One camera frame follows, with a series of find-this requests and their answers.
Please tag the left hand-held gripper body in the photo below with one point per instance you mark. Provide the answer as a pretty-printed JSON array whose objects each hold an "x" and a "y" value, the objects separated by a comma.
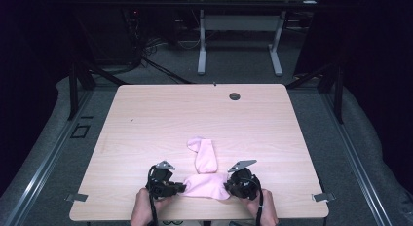
[{"x": 159, "y": 183}]

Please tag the black equipment cabinet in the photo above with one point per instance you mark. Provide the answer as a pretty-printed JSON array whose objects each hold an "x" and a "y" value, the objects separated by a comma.
[{"x": 107, "y": 34}]

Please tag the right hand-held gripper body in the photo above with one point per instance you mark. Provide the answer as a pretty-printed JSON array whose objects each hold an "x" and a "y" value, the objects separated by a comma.
[{"x": 245, "y": 183}]

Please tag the pink sock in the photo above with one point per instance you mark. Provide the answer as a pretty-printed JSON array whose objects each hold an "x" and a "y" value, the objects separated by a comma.
[
  {"x": 207, "y": 187},
  {"x": 205, "y": 156}
]

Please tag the white desk with metal legs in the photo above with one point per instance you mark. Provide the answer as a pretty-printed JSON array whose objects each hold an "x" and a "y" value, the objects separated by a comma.
[{"x": 240, "y": 21}]

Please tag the grey metal table bracket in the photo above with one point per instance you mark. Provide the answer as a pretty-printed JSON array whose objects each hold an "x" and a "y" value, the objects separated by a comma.
[
  {"x": 77, "y": 197},
  {"x": 323, "y": 196}
]

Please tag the person's left hand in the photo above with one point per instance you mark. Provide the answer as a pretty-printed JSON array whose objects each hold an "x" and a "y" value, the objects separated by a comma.
[{"x": 144, "y": 209}]

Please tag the person's right hand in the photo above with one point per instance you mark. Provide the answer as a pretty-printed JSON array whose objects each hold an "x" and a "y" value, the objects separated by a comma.
[{"x": 266, "y": 211}]

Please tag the black metal frame stand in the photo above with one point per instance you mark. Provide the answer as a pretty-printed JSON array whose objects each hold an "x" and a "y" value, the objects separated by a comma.
[
  {"x": 331, "y": 86},
  {"x": 79, "y": 86}
]

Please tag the black horizontal frame bar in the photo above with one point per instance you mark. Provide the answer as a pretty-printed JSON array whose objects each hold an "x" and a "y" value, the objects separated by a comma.
[{"x": 130, "y": 4}]

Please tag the aluminium floor rail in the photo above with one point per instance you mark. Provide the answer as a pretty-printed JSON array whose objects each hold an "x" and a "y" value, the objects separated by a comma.
[
  {"x": 45, "y": 167},
  {"x": 357, "y": 167}
]

